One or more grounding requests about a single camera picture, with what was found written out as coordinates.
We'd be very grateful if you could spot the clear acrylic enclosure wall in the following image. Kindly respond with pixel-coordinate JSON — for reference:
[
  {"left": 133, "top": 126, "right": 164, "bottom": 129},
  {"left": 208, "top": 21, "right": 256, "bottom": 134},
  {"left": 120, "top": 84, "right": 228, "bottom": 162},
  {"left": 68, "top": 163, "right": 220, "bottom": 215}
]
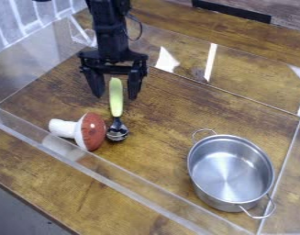
[{"left": 0, "top": 0, "right": 300, "bottom": 235}]

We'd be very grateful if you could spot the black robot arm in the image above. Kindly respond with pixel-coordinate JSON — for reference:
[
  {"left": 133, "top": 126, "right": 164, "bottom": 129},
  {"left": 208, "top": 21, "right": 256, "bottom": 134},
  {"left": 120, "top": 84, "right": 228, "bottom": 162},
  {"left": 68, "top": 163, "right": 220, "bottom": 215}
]
[{"left": 78, "top": 0, "right": 148, "bottom": 100}]

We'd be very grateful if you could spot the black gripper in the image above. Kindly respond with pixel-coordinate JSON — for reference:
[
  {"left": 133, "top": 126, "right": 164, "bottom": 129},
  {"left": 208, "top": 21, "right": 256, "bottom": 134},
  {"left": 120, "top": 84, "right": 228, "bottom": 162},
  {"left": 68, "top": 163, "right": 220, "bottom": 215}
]
[{"left": 78, "top": 29, "right": 148, "bottom": 100}]

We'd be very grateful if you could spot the green handled metal spoon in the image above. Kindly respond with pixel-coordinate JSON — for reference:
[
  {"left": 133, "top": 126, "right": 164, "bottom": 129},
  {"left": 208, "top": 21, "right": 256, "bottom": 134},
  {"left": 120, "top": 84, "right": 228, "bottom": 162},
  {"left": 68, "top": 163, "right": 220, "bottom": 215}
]
[{"left": 106, "top": 77, "right": 128, "bottom": 141}]

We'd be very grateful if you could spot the black cable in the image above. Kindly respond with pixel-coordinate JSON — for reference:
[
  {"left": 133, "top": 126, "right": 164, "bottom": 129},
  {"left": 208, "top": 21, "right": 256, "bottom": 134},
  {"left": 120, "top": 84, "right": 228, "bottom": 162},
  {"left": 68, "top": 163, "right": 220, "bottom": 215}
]
[{"left": 124, "top": 12, "right": 144, "bottom": 42}]

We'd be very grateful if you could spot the black bar at back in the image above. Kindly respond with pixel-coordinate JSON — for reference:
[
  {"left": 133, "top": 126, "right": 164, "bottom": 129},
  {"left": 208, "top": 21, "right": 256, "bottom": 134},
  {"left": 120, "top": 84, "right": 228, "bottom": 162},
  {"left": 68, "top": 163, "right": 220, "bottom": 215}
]
[{"left": 190, "top": 0, "right": 272, "bottom": 24}]

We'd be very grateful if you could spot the red plush mushroom toy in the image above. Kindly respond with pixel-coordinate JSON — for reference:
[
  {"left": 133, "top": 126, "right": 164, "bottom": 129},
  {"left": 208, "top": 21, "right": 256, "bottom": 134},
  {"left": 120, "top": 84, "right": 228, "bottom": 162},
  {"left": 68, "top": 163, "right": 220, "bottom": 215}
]
[{"left": 48, "top": 112, "right": 106, "bottom": 151}]

